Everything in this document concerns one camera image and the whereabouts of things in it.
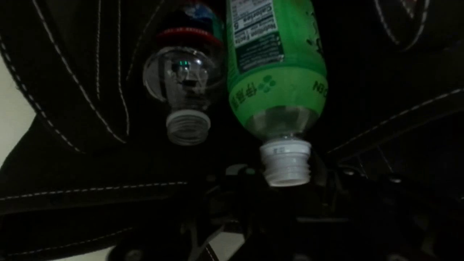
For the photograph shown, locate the clear plastic water bottle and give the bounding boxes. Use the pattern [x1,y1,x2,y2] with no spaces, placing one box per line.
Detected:
[142,0,228,148]

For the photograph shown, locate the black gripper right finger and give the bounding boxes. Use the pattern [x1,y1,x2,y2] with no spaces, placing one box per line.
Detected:
[303,158,436,261]

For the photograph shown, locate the green plastic bottle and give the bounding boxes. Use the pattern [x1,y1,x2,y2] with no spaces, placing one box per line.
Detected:
[223,0,329,189]

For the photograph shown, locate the black tote bag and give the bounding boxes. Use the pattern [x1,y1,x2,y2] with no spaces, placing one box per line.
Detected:
[0,0,464,261]

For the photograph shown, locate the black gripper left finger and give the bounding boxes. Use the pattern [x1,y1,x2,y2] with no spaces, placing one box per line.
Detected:
[110,164,273,261]

